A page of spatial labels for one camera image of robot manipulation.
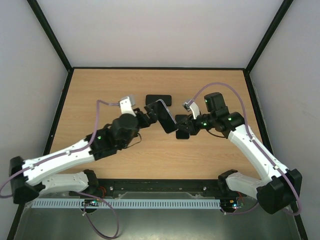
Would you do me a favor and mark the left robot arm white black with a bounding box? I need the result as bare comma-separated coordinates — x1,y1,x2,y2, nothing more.
9,99,162,205

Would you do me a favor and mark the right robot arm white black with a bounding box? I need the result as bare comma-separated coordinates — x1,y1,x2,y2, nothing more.
177,92,302,214

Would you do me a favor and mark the black phone case on table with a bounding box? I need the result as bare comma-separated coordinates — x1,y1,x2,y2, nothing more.
144,94,173,107

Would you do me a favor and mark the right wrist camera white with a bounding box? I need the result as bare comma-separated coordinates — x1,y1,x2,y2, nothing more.
183,99,201,120

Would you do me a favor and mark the light blue slotted cable duct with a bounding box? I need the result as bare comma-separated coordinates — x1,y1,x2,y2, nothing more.
30,198,221,210

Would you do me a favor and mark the black mounting rail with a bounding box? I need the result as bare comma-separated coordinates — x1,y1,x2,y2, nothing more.
68,178,248,198

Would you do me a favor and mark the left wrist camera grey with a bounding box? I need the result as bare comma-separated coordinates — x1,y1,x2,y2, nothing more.
119,95,136,116

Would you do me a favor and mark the black smartphone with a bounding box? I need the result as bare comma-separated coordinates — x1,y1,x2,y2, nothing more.
175,114,190,140

